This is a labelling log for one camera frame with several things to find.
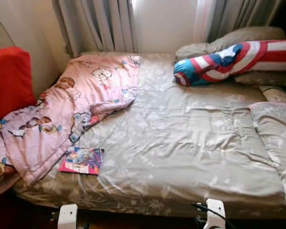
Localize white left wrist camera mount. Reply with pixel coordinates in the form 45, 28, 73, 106
57, 204, 79, 229

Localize folded grey duvet pink edge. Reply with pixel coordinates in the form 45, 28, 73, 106
249, 101, 286, 213

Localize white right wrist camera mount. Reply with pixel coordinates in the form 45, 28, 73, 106
206, 199, 227, 229

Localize red folded mattress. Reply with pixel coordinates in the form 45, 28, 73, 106
0, 37, 37, 126

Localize pink cartoon print blanket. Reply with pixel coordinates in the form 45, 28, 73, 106
0, 53, 142, 197

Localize white sheer curtain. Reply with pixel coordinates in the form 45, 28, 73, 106
133, 0, 216, 53

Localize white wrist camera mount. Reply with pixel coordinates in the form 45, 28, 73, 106
206, 199, 227, 229
57, 204, 79, 229

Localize colourful comic book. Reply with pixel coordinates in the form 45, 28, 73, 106
58, 147, 105, 176

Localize bed with grey floral cover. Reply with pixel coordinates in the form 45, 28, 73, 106
12, 50, 286, 220

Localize beige patterned pillow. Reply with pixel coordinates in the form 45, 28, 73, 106
258, 86, 286, 104

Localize large grey pillow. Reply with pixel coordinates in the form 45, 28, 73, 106
175, 27, 286, 61

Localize red white blue bolster pillow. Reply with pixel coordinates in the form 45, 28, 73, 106
174, 40, 286, 87

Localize flat grey pillow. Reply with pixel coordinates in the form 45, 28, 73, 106
234, 71, 286, 88

